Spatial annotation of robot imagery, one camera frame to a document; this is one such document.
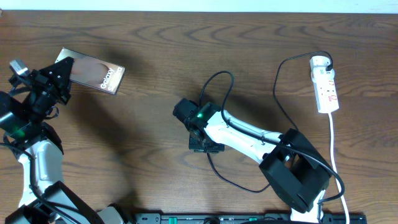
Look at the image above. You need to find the Galaxy smartphone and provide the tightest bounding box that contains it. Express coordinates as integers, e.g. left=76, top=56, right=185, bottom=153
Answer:
left=55, top=48, right=126, bottom=95

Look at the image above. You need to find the black USB plug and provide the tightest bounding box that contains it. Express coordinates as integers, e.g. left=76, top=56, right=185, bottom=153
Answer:
left=326, top=64, right=333, bottom=71

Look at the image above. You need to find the black charger cable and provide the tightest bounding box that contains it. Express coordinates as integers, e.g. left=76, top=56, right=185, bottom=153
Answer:
left=205, top=50, right=334, bottom=194

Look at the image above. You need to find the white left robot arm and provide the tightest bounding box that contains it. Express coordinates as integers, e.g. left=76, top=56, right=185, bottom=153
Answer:
left=1, top=57, right=132, bottom=223

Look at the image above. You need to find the white power strip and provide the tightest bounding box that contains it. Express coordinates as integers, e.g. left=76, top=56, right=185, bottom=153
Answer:
left=310, top=55, right=339, bottom=114

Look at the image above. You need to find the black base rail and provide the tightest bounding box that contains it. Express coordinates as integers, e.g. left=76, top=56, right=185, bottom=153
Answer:
left=135, top=212, right=368, bottom=224

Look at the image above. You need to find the white power strip cord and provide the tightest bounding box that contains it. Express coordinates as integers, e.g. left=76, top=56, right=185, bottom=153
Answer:
left=327, top=112, right=351, bottom=224

